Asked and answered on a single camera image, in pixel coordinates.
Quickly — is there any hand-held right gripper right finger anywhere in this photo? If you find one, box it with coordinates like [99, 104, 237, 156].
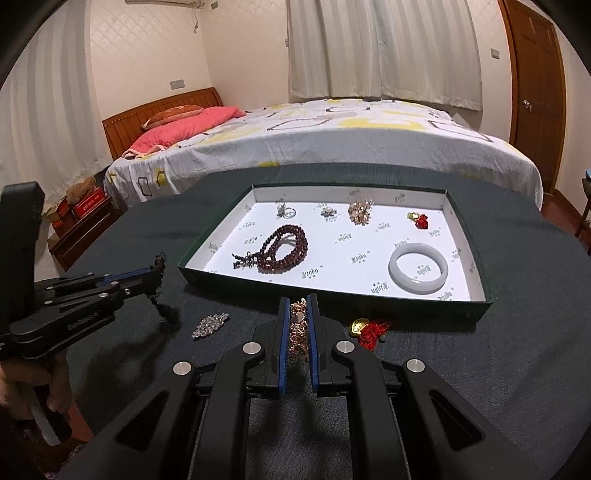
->
[307, 293, 546, 480]

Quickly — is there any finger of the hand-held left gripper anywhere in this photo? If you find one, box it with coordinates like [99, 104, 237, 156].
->
[34, 265, 164, 297]
[46, 278, 163, 325]

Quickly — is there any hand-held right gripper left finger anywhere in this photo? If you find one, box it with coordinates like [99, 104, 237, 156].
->
[58, 296, 291, 480]

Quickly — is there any rose gold chain bracelet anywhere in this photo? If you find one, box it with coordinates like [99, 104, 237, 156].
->
[288, 298, 311, 363]

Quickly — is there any shallow green jewelry box tray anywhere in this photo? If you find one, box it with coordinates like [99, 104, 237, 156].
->
[178, 184, 494, 334]

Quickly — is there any dark red bead bracelet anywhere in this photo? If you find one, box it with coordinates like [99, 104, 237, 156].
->
[231, 224, 309, 274]

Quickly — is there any white jade bangle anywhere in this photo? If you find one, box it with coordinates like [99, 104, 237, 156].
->
[388, 242, 450, 295]

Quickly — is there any pearl cluster brooch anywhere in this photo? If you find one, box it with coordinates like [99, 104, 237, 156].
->
[347, 198, 376, 226]

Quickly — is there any person's left hand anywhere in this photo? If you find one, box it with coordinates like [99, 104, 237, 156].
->
[0, 357, 71, 418]

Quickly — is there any small colourful box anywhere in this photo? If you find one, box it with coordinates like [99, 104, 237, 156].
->
[44, 200, 75, 229]

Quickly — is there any wooden nightstand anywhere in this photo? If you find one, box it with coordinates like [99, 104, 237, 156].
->
[48, 194, 123, 272]

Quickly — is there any silver rhinestone brooch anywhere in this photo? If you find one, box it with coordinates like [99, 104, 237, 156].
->
[191, 312, 230, 341]

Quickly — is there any brown plush toy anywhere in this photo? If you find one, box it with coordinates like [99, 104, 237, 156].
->
[66, 176, 98, 204]

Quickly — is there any red gift box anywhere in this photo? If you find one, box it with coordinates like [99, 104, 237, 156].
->
[70, 188, 112, 219]

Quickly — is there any pale side curtain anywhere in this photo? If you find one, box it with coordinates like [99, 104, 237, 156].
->
[0, 0, 114, 195]

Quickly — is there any wooden headboard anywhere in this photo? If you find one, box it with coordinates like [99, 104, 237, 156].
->
[102, 87, 225, 161]

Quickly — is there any pink pillow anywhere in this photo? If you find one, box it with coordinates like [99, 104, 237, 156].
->
[122, 106, 247, 160]

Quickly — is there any orange red cushion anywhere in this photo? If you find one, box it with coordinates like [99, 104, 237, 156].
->
[141, 104, 204, 130]

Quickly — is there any dark table cloth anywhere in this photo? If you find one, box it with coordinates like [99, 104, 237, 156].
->
[65, 162, 591, 480]

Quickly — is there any bed with patterned sheet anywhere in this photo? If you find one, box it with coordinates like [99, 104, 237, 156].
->
[104, 97, 543, 217]

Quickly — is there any wooden chair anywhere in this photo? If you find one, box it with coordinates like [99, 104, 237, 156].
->
[575, 178, 591, 254]

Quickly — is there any white window curtain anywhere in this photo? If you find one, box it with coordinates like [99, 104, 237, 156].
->
[286, 0, 485, 112]

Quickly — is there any brown wooden door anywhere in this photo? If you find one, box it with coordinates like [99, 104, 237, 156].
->
[499, 0, 568, 195]

